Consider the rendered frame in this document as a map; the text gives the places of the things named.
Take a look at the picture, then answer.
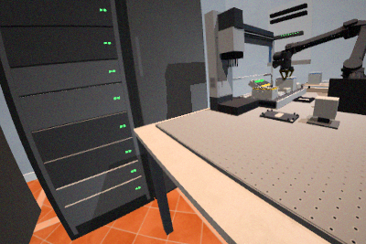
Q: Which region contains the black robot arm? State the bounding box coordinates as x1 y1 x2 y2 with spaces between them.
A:
272 19 366 79

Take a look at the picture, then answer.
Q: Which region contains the black rectangular pad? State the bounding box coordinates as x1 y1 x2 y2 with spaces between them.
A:
292 96 315 103

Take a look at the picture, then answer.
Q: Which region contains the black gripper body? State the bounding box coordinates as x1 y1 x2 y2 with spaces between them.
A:
279 59 294 70

